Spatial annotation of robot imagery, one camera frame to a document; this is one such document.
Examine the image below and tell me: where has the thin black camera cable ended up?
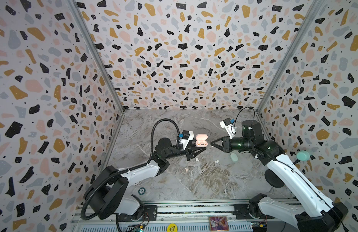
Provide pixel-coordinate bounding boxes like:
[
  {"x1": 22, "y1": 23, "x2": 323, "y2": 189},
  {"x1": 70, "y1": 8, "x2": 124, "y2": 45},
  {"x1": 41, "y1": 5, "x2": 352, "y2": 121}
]
[{"x1": 233, "y1": 106, "x2": 256, "y2": 128}]

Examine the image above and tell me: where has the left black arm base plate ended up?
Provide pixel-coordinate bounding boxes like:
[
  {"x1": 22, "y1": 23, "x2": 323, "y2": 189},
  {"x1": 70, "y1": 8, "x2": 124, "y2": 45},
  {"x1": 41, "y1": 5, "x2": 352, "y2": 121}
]
[{"x1": 118, "y1": 205, "x2": 158, "y2": 222}]

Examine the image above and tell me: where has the pink earbud case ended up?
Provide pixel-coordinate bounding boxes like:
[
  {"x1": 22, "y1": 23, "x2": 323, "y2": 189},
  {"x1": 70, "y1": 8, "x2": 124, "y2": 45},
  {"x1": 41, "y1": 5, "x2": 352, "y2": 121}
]
[{"x1": 195, "y1": 133, "x2": 208, "y2": 148}]

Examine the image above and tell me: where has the mint green microphone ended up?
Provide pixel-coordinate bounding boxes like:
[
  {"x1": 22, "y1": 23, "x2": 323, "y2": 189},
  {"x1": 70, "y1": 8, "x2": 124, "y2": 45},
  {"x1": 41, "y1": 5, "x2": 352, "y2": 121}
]
[{"x1": 264, "y1": 150, "x2": 316, "y2": 189}]

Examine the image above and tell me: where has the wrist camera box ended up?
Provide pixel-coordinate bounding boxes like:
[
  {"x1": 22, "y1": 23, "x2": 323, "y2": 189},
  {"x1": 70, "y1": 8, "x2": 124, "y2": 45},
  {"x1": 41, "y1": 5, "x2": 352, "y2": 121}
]
[
  {"x1": 220, "y1": 118, "x2": 236, "y2": 139},
  {"x1": 179, "y1": 130, "x2": 194, "y2": 150}
]

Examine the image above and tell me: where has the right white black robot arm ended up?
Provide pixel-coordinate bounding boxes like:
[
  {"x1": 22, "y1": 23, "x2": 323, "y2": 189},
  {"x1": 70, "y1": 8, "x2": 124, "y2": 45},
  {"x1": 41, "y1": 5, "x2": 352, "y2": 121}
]
[{"x1": 211, "y1": 118, "x2": 349, "y2": 232}]

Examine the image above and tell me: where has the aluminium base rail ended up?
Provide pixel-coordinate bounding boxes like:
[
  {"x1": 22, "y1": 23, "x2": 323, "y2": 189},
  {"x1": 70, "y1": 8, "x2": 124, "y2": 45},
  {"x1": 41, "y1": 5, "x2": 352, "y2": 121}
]
[{"x1": 70, "y1": 200, "x2": 297, "y2": 232}]

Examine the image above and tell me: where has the pink square card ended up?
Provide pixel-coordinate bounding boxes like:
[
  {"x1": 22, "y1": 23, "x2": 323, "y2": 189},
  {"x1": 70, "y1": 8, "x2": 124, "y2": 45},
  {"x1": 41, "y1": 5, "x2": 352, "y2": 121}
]
[{"x1": 209, "y1": 216, "x2": 229, "y2": 232}]

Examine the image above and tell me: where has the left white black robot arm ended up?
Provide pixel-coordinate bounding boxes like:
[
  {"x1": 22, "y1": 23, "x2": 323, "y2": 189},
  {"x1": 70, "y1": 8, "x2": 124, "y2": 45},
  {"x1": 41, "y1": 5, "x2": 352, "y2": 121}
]
[{"x1": 81, "y1": 134, "x2": 208, "y2": 220}]

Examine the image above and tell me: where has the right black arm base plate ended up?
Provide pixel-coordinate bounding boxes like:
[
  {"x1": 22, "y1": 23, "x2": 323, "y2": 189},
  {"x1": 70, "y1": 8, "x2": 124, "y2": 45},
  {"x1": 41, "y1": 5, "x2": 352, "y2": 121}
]
[{"x1": 233, "y1": 204, "x2": 274, "y2": 219}]

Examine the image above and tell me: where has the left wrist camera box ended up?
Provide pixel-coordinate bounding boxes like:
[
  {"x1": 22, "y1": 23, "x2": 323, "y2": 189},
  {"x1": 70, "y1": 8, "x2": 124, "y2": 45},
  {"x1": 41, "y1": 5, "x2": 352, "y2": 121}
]
[{"x1": 179, "y1": 130, "x2": 194, "y2": 150}]

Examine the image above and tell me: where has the mint green earbud case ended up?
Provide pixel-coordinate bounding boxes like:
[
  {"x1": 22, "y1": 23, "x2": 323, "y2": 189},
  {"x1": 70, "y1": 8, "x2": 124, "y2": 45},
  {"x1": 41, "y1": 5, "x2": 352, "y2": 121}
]
[{"x1": 230, "y1": 153, "x2": 238, "y2": 162}]

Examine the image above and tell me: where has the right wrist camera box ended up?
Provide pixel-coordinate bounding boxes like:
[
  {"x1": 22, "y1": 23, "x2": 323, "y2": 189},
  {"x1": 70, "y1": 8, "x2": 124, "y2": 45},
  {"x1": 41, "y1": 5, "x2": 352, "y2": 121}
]
[{"x1": 220, "y1": 118, "x2": 236, "y2": 139}]

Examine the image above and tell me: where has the teal ring poker chip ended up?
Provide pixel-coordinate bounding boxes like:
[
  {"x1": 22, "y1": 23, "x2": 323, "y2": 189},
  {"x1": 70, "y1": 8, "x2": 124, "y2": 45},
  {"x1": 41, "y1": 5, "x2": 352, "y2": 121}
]
[{"x1": 138, "y1": 187, "x2": 146, "y2": 195}]

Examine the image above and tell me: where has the yellow round sticker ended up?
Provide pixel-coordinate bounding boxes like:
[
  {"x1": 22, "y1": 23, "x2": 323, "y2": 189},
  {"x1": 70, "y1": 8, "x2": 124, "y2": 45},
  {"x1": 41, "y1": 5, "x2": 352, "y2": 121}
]
[{"x1": 166, "y1": 223, "x2": 178, "y2": 232}]

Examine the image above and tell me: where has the black corrugated cable conduit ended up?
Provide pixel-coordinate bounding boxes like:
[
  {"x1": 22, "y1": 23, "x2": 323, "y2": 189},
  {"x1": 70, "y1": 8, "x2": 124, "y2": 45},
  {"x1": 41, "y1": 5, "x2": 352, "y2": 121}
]
[{"x1": 80, "y1": 118, "x2": 181, "y2": 221}]

